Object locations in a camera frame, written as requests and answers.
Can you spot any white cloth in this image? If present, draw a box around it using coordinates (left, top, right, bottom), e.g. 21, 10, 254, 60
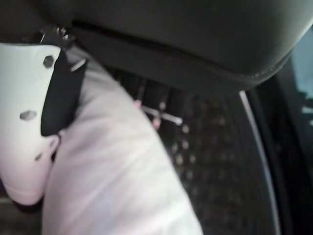
41, 60, 204, 235

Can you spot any grey washing machine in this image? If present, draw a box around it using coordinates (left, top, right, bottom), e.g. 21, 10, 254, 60
107, 36, 313, 235

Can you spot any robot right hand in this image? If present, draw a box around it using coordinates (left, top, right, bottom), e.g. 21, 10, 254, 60
0, 0, 313, 207

